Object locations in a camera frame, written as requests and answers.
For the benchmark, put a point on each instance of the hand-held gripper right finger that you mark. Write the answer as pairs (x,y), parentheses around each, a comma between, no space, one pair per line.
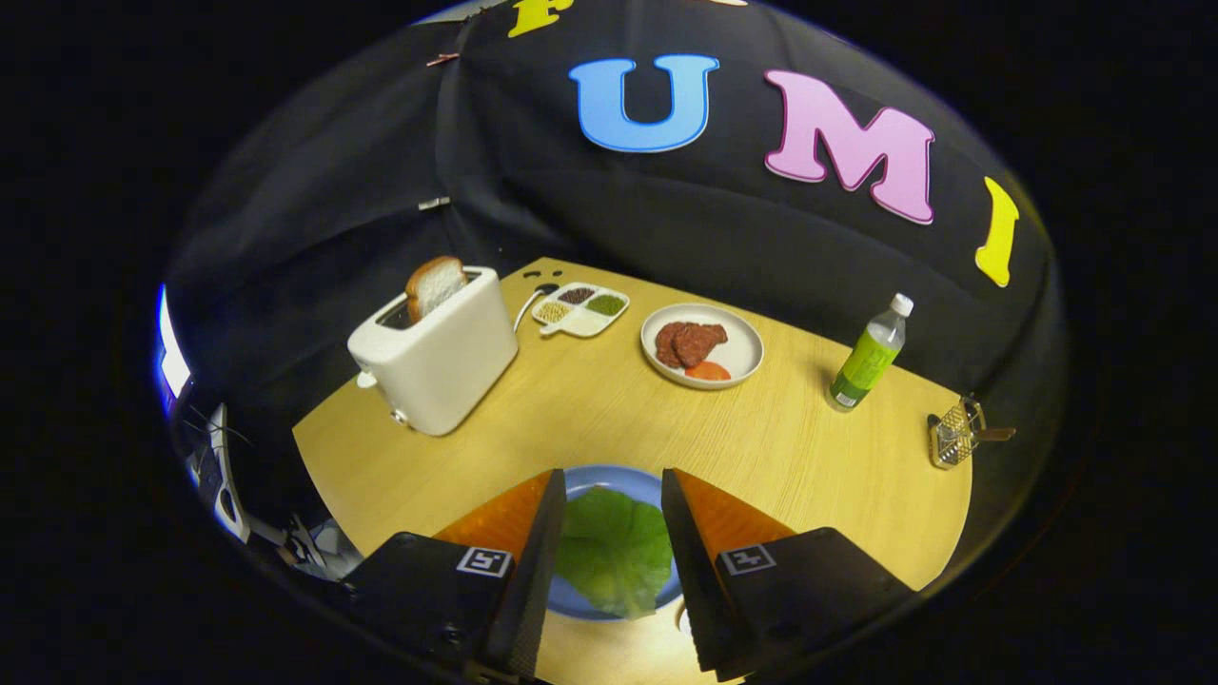
(687,571)

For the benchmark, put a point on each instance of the green label drink bottle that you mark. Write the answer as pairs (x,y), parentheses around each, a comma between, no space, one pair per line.
(866,362)

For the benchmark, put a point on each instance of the brown meat patty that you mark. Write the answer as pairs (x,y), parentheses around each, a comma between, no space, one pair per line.
(690,344)

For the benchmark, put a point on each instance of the black backdrop cloth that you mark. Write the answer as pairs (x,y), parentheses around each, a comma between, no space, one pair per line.
(666,228)

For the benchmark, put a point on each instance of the white round plate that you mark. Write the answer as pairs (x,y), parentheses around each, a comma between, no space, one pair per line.
(742,347)

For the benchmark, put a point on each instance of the white divided seasoning dish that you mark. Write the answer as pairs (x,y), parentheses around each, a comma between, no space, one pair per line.
(585,323)

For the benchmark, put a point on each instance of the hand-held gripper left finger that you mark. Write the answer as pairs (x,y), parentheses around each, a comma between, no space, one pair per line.
(533,571)

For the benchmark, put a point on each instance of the white bread slice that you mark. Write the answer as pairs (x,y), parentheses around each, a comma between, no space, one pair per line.
(436,285)

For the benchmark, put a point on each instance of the green lettuce leaf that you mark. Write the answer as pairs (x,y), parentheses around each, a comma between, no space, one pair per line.
(614,552)

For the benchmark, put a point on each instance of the white cloth clip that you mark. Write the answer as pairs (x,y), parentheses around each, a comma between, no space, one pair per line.
(434,203)

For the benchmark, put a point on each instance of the blue round plate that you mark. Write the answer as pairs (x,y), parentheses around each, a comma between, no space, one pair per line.
(599,478)

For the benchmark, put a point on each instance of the red cloth clip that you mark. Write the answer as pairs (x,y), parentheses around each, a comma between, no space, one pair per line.
(441,59)

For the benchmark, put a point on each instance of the red tomato slice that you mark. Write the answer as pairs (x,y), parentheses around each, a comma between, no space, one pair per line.
(709,372)

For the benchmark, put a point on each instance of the white toaster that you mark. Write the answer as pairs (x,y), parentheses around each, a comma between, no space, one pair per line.
(447,362)

